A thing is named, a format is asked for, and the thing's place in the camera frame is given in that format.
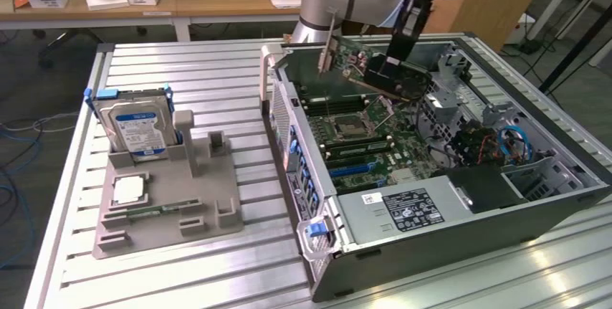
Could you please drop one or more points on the small white cabinet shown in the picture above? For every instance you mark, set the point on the small white cabinet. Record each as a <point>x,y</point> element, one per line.
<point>522,31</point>

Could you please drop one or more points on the grey power supply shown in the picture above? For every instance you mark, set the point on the grey power supply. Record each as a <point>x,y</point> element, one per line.
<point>411,208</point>

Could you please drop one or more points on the wooden desk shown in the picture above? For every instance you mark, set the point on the wooden desk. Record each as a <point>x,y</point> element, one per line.
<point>215,2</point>

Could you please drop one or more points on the hard disk in blue caddy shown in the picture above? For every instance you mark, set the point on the hard disk in blue caddy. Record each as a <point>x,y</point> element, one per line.
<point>136,129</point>

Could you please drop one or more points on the black open PC case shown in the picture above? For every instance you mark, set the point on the black open PC case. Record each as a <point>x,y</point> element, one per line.
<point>430,251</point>

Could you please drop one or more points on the blue expansion slot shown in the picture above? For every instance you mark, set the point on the blue expansion slot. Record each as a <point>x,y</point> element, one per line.
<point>350,170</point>

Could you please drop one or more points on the grey parts rack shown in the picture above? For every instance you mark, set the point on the grey parts rack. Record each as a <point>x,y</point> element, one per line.
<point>176,226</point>

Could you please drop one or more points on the metal disk bay cage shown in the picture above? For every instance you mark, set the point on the metal disk bay cage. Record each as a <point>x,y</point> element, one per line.
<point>447,115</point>

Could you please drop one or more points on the metal socket cover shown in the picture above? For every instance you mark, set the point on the metal socket cover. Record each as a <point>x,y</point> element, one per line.
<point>383,112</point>

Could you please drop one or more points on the green RAM stick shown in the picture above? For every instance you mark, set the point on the green RAM stick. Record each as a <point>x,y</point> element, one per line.
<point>152,209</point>

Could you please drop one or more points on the silver CPU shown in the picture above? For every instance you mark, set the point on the silver CPU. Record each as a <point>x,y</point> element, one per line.
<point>128,190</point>

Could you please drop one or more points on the wooden cabinet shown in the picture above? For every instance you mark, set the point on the wooden cabinet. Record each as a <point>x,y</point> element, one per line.
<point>492,4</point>

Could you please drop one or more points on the black slanted pole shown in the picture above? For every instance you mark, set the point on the black slanted pole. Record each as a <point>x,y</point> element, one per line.
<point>574,36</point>

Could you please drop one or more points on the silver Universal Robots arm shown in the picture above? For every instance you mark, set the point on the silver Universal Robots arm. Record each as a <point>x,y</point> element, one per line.
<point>326,0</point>

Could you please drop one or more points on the blue case latch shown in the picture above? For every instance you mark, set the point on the blue case latch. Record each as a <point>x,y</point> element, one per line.
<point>315,231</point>

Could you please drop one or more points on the black chair base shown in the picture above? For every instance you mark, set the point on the black chair base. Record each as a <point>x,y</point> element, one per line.
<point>62,45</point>

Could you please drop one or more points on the green graphics card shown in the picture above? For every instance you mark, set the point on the green graphics card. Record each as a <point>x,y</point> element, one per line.
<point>354,56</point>

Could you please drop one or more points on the CPU socket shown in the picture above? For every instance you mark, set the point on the CPU socket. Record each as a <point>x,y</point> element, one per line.
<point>350,127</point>

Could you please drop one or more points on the green motherboard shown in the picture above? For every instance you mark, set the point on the green motherboard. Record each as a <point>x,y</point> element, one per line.
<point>407,151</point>

